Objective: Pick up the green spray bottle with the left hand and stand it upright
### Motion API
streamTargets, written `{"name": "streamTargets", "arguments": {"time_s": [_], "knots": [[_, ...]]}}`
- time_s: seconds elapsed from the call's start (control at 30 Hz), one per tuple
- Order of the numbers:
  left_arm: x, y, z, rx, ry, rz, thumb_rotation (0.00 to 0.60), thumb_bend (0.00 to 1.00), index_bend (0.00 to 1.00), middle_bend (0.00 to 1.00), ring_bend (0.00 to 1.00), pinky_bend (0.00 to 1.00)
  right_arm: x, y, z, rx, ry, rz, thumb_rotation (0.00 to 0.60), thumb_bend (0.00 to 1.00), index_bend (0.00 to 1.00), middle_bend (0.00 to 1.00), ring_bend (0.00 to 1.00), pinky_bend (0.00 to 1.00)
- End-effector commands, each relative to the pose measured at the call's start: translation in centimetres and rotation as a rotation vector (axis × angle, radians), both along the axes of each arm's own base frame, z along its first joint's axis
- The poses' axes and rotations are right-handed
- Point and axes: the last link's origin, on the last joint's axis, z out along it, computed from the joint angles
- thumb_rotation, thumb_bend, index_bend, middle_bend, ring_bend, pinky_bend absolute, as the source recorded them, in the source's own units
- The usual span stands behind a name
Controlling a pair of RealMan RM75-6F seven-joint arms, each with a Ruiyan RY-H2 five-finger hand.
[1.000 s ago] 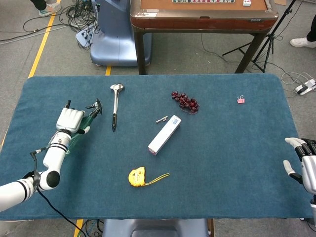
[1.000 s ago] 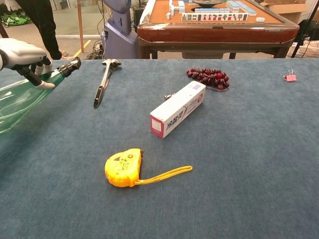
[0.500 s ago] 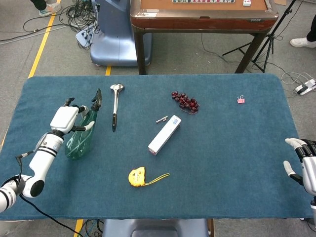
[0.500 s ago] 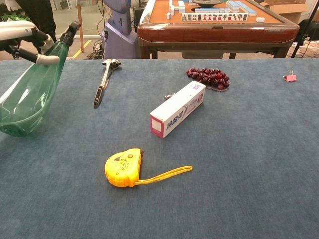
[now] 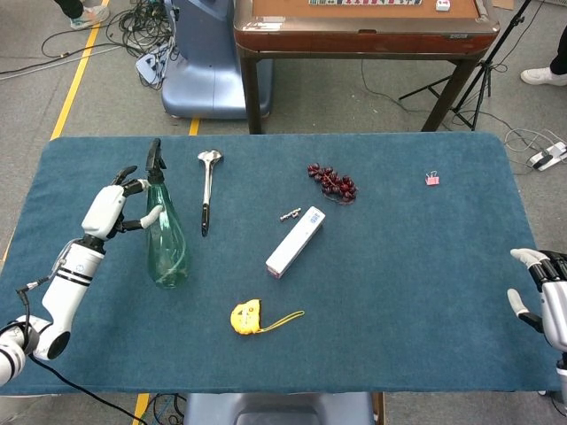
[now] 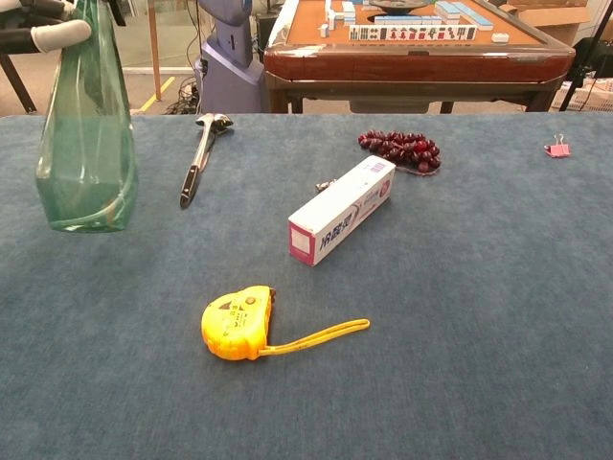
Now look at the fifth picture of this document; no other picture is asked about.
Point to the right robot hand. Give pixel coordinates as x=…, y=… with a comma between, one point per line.
x=556, y=305

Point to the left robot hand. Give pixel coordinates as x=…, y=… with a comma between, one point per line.
x=104, y=208

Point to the green spray bottle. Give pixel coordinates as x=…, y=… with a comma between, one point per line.
x=167, y=248

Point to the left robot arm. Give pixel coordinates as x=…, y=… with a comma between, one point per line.
x=66, y=292

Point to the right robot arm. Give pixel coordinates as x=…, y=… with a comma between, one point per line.
x=562, y=372

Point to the black tripod stand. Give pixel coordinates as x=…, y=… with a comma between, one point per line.
x=483, y=71

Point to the white power strip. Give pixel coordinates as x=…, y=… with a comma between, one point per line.
x=549, y=156
x=150, y=66

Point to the blue table cloth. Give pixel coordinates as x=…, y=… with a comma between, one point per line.
x=398, y=274

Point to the pink binder clip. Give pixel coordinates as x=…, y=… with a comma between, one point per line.
x=432, y=180

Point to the yellow tape measure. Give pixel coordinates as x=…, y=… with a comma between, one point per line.
x=244, y=318

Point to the small metal bolt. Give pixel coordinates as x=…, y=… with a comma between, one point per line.
x=290, y=215

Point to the person in black trousers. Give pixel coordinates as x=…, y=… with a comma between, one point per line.
x=86, y=15

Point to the white toothpaste box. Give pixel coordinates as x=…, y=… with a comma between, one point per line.
x=294, y=243

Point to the person with white sneaker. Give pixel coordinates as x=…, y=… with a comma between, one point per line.
x=542, y=76

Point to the red grape bunch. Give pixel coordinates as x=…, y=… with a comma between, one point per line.
x=334, y=182

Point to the grey-blue robot torso base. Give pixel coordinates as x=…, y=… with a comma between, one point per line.
x=279, y=409

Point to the brown mahjong table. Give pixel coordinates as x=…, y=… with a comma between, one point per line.
x=363, y=37

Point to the single white mahjong tile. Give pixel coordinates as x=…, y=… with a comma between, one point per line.
x=443, y=5

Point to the face-up mahjong tile row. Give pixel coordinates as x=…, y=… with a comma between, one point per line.
x=363, y=2

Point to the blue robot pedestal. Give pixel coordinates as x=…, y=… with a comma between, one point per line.
x=208, y=66

